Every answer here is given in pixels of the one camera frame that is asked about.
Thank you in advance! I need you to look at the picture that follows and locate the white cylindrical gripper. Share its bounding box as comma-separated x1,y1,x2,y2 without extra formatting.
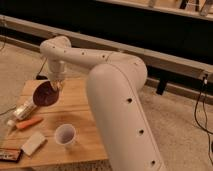
48,60,66,91

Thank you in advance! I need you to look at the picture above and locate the purple ceramic bowl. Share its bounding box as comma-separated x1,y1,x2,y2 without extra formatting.
33,81,59,106

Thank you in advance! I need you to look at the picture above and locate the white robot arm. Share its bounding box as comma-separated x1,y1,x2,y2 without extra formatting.
40,36,167,171

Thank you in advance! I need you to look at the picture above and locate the white plastic bottle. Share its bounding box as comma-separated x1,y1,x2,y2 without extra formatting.
7,100,36,127

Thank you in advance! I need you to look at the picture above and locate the orange carrot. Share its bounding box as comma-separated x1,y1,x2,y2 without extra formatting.
16,117,43,130

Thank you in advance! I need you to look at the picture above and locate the wooden table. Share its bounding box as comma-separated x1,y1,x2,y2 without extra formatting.
0,78,108,170

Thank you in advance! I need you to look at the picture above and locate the beige sponge block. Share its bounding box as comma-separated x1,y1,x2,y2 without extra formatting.
21,132,46,156

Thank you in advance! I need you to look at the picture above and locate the dark chocolate bar wrapper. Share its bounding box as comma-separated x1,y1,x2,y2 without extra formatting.
0,148,23,163

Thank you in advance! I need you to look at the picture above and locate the black cable on floor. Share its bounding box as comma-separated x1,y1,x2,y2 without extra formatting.
35,56,48,81

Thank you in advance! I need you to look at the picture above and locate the long metal rail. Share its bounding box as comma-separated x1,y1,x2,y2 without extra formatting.
0,14,213,82

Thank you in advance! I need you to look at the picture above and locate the black cable at right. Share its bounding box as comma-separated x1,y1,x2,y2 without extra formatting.
193,73,213,158

